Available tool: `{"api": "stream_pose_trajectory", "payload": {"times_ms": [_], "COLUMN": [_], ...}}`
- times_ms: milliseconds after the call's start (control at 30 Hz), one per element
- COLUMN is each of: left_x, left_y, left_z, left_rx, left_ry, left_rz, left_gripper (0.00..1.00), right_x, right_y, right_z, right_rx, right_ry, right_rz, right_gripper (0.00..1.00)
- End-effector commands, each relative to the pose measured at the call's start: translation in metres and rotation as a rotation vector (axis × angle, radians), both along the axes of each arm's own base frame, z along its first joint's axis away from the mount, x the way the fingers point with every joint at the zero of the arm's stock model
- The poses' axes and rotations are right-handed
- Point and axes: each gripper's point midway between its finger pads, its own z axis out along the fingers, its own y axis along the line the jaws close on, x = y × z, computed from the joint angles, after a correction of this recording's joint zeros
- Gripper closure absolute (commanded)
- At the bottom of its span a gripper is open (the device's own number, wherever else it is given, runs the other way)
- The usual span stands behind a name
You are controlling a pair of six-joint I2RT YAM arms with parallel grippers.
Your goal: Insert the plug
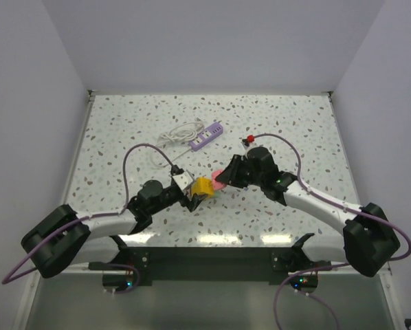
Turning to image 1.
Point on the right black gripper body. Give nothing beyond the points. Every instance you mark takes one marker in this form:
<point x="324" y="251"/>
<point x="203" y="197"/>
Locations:
<point x="256" y="179"/>

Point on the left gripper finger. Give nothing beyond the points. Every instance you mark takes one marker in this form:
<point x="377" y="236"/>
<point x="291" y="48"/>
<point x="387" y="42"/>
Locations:
<point x="195" y="201"/>
<point x="189" y="178"/>

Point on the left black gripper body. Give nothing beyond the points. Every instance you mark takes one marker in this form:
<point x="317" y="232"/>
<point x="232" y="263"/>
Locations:
<point x="170" y="197"/>

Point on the yellow cube socket adapter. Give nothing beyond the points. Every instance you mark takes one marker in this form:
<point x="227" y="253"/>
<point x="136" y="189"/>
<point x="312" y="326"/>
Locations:
<point x="203" y="186"/>

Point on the pink plug adapter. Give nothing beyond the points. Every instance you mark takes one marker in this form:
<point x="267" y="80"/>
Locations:
<point x="215" y="183"/>

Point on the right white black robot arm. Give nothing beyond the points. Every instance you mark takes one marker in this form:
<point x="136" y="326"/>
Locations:
<point x="368" y="241"/>

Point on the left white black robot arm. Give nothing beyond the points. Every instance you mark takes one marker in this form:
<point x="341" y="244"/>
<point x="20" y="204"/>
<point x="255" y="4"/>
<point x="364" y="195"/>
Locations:
<point x="66" y="237"/>

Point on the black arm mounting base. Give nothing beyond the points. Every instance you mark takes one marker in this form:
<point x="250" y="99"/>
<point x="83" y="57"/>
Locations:
<point x="266" y="264"/>

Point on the purple power strip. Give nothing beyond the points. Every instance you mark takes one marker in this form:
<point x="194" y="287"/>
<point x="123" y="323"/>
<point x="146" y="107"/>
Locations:
<point x="206" y="136"/>

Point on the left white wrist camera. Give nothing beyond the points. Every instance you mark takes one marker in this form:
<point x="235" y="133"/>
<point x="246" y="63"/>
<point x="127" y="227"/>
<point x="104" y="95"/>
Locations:
<point x="179" y="179"/>

